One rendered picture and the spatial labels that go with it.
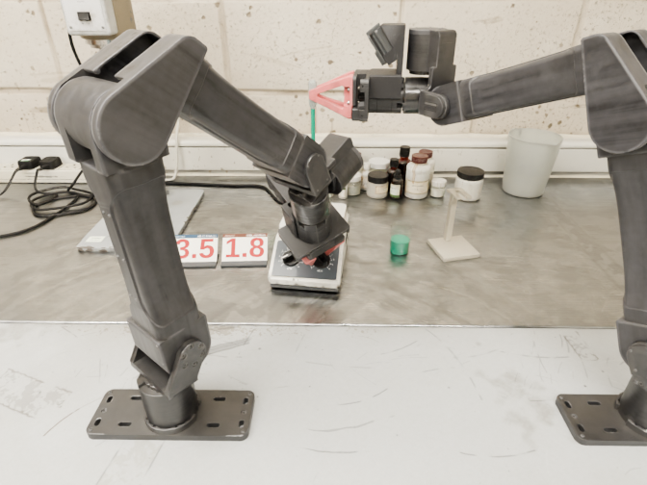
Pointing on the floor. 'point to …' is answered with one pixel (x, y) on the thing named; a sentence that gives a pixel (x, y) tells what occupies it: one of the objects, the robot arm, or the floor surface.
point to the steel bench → (487, 227)
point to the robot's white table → (323, 407)
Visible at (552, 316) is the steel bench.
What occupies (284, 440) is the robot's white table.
